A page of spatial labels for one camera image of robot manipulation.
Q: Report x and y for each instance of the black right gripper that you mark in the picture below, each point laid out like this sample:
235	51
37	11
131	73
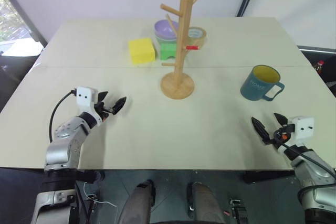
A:
282	136

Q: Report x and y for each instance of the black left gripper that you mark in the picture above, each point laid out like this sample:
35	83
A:
104	110

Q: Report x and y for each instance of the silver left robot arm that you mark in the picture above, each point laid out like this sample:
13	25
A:
61	142

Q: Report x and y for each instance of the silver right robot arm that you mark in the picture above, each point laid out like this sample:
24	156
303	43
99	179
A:
312	171

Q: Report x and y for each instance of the blue mug yellow inside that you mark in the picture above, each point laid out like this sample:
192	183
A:
253	87

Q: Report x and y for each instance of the wooden mug tree stand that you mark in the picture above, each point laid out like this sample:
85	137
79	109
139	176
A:
181	51

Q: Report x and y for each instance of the yellow sponge block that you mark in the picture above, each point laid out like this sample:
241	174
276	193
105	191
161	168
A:
141	51

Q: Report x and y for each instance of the green plastic stool block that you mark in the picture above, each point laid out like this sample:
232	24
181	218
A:
167	51

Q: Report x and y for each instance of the red capped bottle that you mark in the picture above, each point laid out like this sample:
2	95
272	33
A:
319	67

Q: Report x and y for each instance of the light green bowl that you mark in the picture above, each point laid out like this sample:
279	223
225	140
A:
165	40

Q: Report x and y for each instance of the purple bowl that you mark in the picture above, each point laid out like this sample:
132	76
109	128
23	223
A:
164	28

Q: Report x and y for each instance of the red peg marker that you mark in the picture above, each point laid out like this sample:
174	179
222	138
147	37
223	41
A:
192	47

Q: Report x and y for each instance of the dark rounded robot leg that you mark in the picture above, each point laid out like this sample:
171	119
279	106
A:
137	203
204	203

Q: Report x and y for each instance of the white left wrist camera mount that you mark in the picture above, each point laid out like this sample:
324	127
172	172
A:
85	98

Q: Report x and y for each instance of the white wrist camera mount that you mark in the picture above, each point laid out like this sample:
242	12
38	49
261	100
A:
303	128
85	98

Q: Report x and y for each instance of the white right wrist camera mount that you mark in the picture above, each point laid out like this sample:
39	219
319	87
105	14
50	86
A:
303	128

